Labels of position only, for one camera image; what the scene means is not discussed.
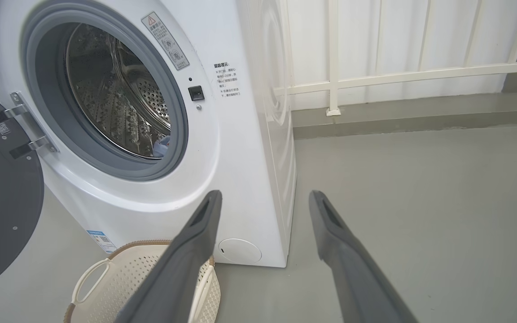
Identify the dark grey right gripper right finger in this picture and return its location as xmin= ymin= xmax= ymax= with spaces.
xmin=309 ymin=190 xmax=421 ymax=323

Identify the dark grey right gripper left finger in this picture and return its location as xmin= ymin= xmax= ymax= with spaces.
xmin=115 ymin=190 xmax=223 ymax=323

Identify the blue denim clothing with patches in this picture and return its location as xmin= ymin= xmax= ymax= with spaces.
xmin=153 ymin=135 xmax=172 ymax=158

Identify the dark grey washing machine door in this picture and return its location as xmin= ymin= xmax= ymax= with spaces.
xmin=0 ymin=82 xmax=45 ymax=297

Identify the cream perforated laundry basket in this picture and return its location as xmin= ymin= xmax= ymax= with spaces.
xmin=63 ymin=240 xmax=222 ymax=323

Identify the white front-load washing machine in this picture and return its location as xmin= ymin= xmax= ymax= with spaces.
xmin=0 ymin=0 xmax=298 ymax=269

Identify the blue energy label sticker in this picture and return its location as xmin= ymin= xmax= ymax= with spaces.
xmin=86 ymin=230 xmax=118 ymax=254

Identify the white metal railing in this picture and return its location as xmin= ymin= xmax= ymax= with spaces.
xmin=273 ymin=0 xmax=517 ymax=117

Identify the grey warning sticker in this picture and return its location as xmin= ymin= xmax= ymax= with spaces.
xmin=141 ymin=12 xmax=190 ymax=71

